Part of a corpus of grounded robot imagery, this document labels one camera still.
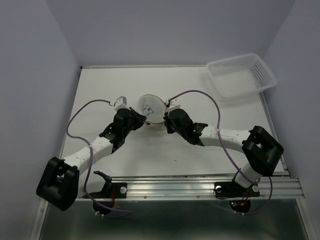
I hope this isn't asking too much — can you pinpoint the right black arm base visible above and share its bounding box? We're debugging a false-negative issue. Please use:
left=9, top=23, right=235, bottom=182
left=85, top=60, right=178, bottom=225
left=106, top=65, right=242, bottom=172
left=213, top=178, right=260, bottom=199

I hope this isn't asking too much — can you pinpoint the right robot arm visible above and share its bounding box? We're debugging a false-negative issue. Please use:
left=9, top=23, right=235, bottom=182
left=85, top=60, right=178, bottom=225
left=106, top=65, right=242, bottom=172
left=164, top=108, right=284, bottom=195

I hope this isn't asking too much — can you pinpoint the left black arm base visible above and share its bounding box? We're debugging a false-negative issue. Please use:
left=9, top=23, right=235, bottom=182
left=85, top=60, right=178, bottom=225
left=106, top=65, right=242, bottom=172
left=86, top=170, right=128, bottom=200

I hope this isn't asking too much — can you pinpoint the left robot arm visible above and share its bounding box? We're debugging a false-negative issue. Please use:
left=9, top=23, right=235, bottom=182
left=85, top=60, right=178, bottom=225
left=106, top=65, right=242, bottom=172
left=36, top=107, right=147, bottom=211

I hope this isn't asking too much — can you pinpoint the white plastic basket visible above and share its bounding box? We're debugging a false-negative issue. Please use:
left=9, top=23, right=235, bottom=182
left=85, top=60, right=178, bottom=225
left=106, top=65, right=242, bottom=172
left=206, top=53, right=278, bottom=102

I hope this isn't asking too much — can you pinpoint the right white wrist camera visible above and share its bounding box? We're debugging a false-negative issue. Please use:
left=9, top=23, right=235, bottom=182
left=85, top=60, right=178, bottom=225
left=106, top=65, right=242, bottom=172
left=165, top=98, right=181, bottom=112

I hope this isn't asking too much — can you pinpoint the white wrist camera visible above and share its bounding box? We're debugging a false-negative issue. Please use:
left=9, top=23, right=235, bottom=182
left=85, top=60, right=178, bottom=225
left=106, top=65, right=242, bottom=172
left=165, top=98, right=181, bottom=112
left=109, top=96, right=128, bottom=111

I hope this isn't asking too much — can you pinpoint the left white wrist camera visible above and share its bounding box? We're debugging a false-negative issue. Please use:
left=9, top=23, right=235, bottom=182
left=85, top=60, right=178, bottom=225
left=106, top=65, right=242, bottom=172
left=109, top=96, right=128, bottom=111

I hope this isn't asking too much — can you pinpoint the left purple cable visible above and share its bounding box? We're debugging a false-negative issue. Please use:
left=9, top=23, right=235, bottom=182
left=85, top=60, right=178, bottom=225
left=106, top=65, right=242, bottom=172
left=65, top=99, right=133, bottom=219

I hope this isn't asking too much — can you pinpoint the aluminium mounting rail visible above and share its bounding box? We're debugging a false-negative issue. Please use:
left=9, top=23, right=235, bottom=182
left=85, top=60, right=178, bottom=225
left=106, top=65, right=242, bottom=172
left=87, top=175, right=305, bottom=202

